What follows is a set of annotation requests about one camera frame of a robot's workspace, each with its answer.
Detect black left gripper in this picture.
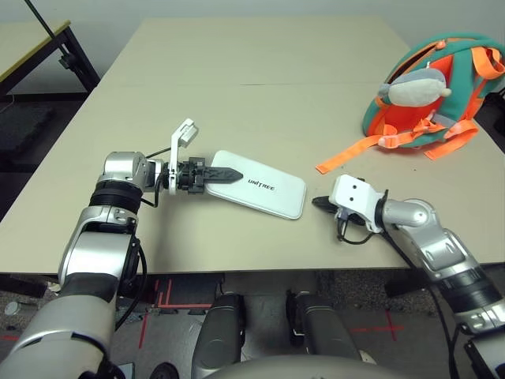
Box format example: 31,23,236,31
173,156,242,195

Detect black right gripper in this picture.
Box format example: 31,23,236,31
312,196,366,227

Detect white Unitree pencil case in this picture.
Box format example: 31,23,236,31
204,149,308,220

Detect grey plush shark toy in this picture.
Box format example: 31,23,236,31
377,67,452,107

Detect green and orange backpack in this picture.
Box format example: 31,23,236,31
315,32,505,174

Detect dark grey robot right thigh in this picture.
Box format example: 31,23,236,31
287,291,362,360

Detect dark grey robot thigh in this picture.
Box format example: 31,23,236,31
287,291,362,360
191,292,245,374

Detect dark grey robot left thigh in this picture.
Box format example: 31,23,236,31
191,292,245,374

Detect grey robot torso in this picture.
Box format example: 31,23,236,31
151,355,391,379

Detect dark foam floor mat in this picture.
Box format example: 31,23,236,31
0,104,56,155

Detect black table foot bar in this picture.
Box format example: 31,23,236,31
0,274,51,299

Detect thin black pole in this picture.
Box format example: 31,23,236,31
23,0,54,39

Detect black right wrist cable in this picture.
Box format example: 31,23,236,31
335,211,461,379

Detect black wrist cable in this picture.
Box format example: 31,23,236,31
335,211,461,379
114,145,174,332

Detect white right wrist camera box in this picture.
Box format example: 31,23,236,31
330,174,390,233

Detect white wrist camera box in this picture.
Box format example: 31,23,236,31
168,118,198,195
330,174,390,233

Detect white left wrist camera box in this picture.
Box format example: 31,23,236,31
168,118,198,195

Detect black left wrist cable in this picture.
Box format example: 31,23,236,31
114,145,174,332

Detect side table with black frame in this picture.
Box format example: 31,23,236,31
0,19,102,96

